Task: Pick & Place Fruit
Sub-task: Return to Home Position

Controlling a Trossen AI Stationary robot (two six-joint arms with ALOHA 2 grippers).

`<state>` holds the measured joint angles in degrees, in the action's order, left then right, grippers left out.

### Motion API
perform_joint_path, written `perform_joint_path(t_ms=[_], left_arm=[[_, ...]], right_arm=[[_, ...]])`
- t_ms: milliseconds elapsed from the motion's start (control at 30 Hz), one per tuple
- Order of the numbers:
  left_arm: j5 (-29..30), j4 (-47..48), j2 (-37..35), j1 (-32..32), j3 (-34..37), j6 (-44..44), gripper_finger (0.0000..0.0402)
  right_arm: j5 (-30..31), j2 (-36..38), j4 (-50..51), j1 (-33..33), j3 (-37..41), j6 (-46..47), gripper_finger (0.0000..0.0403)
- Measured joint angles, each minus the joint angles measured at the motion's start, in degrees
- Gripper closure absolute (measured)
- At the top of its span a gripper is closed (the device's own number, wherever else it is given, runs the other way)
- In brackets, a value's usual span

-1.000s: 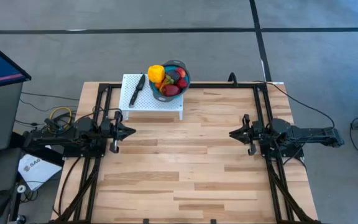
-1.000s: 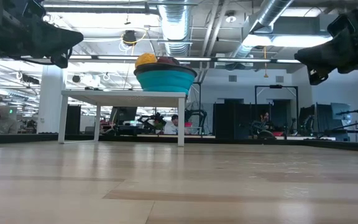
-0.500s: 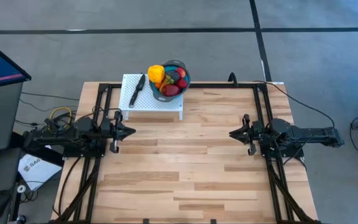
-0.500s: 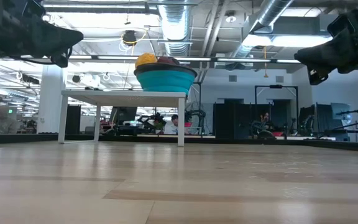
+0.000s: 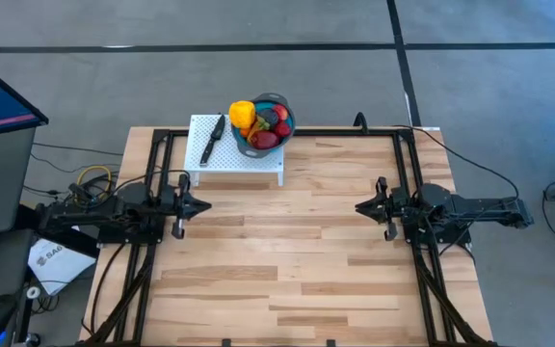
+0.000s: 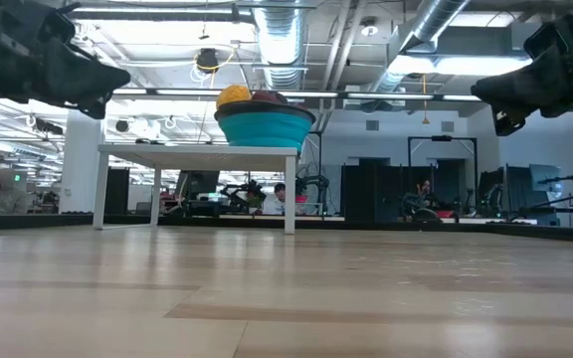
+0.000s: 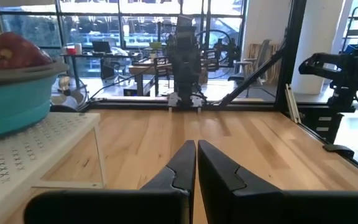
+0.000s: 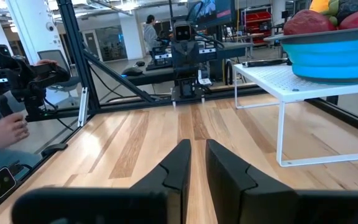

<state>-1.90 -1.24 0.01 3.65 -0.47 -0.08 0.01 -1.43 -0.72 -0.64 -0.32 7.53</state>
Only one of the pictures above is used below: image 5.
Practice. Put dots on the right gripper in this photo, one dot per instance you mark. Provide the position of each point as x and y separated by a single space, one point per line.
400 207

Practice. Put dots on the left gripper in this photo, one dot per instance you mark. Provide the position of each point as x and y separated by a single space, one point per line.
169 205

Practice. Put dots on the black kitchen knife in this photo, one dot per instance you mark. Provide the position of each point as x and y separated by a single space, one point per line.
211 142

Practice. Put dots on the large dark red fruit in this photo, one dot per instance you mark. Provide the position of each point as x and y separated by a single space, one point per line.
264 140

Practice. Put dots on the yellow bell pepper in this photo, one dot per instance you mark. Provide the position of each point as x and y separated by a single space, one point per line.
242 114

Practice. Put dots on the small red fruit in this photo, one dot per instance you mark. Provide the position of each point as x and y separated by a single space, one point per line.
282 129

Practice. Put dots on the red apple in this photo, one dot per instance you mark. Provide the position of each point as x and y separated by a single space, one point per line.
281 112

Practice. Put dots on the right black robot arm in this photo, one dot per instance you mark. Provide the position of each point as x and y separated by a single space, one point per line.
480 207

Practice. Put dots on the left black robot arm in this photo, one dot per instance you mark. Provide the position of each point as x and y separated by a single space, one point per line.
89 214

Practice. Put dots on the white perforated metal rack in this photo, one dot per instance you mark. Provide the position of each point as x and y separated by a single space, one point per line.
195 159

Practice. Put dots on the blue bowl grey rim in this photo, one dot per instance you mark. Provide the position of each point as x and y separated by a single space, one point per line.
258 153

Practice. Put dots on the black table clamp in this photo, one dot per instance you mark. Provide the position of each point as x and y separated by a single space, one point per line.
330 343
226 343
360 121

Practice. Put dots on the white printed paper sheet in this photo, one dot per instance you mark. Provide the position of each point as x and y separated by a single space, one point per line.
58 262

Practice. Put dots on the black desk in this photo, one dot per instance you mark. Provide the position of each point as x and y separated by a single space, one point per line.
41 236

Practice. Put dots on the white tape roll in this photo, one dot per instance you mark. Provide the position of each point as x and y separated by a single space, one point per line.
33 291

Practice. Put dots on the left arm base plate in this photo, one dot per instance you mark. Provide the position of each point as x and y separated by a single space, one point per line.
128 237

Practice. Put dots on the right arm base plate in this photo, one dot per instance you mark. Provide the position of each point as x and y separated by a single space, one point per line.
451 236

